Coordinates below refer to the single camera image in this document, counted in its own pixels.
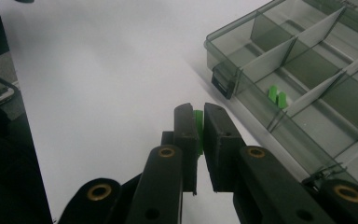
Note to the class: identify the aluminium rail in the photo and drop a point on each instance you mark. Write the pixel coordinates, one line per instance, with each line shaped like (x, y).
(3, 93)

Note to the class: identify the clear grey compartment storage box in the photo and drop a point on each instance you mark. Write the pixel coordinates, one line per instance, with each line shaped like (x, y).
(307, 68)

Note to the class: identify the small green plastic block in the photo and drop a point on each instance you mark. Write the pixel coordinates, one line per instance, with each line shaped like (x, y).
(199, 130)
(282, 100)
(272, 94)

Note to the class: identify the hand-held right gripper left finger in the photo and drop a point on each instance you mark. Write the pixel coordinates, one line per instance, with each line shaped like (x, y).
(188, 140)

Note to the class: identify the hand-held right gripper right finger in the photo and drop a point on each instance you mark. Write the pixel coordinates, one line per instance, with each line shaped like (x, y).
(220, 149)

